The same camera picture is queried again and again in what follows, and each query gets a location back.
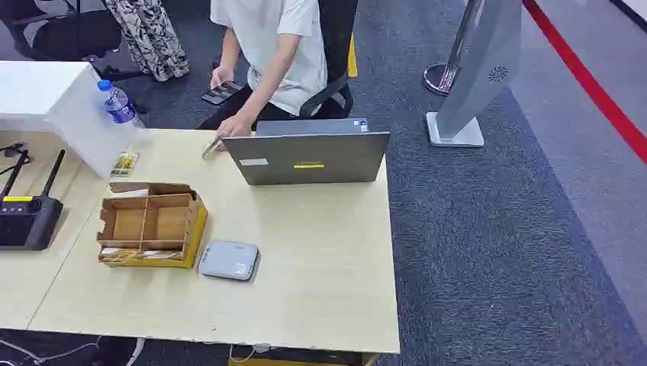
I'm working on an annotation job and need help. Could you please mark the yellow printed card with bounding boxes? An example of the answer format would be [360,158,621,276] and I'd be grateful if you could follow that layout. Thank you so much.
[109,152,141,178]

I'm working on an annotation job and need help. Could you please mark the grey standing kiosk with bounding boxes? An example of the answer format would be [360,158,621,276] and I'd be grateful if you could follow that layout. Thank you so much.
[426,0,523,149]

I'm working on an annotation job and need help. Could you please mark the card in person's hand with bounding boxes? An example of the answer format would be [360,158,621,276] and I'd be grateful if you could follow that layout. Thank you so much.
[201,137,222,160]

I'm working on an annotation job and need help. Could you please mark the grey laptop with yellow sticker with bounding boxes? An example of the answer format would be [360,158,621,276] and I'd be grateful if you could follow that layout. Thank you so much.
[221,118,391,186]

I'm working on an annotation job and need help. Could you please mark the black office chair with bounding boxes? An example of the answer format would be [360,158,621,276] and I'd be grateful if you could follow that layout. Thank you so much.
[299,0,359,120]

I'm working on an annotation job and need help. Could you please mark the white cable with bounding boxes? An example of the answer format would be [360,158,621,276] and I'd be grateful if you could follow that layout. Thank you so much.
[0,336,146,366]

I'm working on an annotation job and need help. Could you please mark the wooden card box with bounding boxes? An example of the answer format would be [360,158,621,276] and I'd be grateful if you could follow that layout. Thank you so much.
[96,182,209,269]

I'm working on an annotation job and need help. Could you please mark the dark office chair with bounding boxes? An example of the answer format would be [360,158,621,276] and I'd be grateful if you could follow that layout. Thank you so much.
[0,0,149,82]

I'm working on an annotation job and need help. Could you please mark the cards in wooden box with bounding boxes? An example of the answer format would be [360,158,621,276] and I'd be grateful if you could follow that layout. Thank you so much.
[99,246,183,262]

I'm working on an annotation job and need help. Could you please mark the chrome stanchion post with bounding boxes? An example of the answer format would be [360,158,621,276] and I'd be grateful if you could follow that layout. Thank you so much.
[423,0,484,97]

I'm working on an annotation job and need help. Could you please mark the seated person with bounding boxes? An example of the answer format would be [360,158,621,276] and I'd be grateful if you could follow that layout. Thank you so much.
[197,0,359,151]

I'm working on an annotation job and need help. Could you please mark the white box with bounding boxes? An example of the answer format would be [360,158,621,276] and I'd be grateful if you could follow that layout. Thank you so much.
[0,61,134,181]

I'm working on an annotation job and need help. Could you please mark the clear water bottle blue cap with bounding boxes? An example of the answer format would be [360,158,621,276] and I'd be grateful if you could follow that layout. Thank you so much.
[97,79,148,145]

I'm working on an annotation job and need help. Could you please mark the black smartphone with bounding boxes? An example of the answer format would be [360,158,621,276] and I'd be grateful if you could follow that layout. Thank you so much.
[201,80,245,107]

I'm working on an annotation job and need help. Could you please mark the standing person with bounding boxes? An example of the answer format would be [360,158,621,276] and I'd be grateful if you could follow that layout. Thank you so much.
[105,0,191,83]

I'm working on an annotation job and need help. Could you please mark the black router with antennas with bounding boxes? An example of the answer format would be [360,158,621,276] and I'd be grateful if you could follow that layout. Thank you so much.
[0,149,66,252]

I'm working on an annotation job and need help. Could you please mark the grey flat card reader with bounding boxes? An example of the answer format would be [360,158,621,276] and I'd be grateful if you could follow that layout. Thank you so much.
[197,239,261,282]

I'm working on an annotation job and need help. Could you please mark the black cable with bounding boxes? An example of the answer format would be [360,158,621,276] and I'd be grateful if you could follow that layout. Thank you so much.
[0,142,32,177]

